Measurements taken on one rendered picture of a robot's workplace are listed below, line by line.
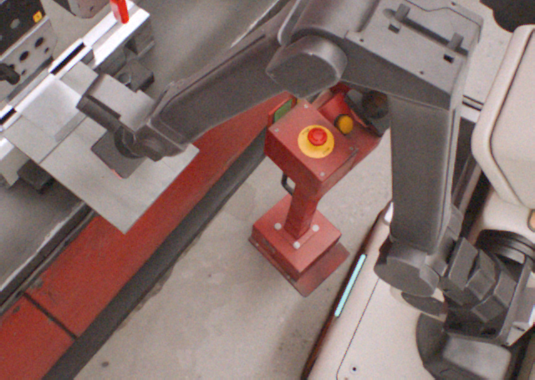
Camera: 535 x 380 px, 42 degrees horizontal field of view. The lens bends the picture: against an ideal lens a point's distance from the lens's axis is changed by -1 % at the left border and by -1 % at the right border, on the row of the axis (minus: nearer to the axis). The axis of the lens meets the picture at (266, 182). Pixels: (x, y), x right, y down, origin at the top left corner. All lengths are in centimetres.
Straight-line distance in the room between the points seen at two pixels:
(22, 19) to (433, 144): 61
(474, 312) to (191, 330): 129
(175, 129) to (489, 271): 41
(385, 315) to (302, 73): 134
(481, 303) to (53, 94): 74
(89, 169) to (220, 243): 104
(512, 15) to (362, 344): 101
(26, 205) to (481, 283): 77
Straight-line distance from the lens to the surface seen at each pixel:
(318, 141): 136
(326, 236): 202
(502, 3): 105
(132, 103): 90
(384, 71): 52
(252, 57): 61
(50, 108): 119
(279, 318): 207
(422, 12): 54
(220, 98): 70
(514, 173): 86
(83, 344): 204
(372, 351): 180
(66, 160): 115
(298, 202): 177
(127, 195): 111
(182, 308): 207
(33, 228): 126
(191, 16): 142
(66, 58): 125
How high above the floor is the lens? 203
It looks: 68 degrees down
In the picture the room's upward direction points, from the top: 9 degrees clockwise
